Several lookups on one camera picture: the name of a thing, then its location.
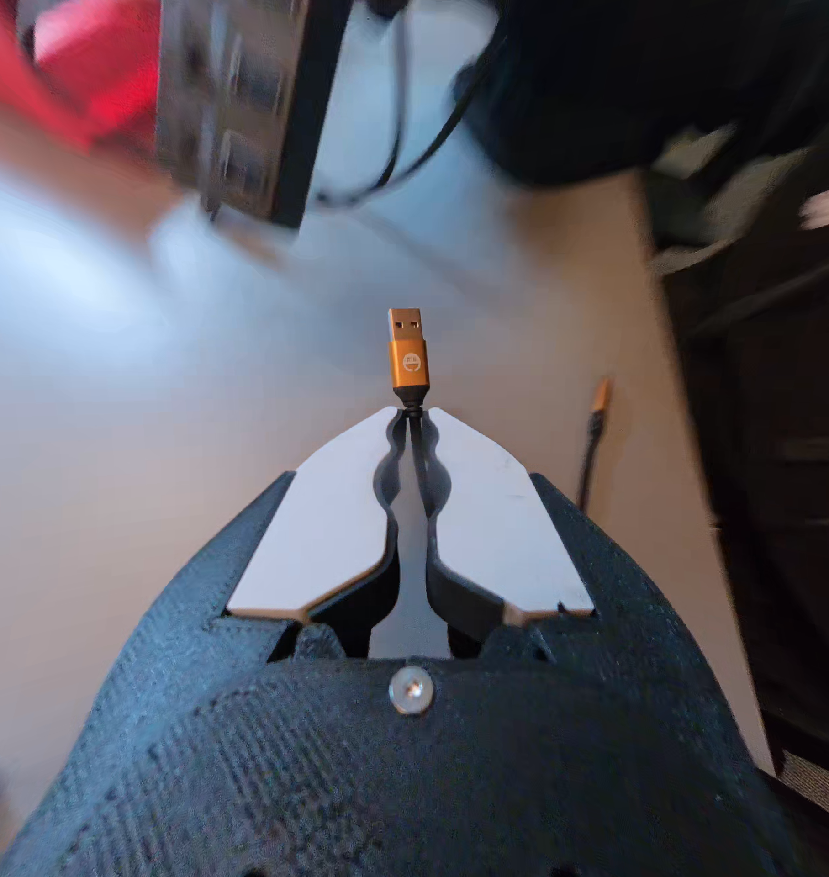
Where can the red plastic bin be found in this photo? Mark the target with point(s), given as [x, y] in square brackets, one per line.
[78, 61]

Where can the black usb hub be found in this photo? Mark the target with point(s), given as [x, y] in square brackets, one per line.
[250, 103]

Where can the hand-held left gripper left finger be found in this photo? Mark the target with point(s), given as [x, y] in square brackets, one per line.
[311, 534]

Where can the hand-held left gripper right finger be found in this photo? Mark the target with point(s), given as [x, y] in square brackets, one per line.
[503, 534]

